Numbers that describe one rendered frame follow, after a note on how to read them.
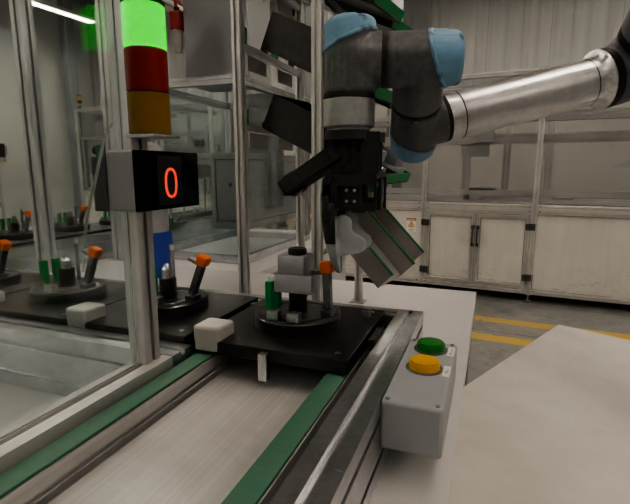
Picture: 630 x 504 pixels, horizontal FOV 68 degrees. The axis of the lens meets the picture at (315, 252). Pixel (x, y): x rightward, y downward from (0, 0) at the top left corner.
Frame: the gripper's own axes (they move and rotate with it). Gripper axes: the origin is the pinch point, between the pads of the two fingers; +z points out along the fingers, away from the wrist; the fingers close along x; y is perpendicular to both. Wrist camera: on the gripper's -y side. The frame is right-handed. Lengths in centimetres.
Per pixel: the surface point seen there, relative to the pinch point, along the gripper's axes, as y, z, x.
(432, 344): 15.6, 10.2, -2.6
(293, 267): -6.0, 0.6, -2.2
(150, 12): -15.8, -32.4, -20.2
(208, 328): -15.6, 8.4, -11.8
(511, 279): 46, 88, 396
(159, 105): -15.7, -22.1, -19.8
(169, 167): -15.4, -14.8, -19.0
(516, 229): 47, 41, 396
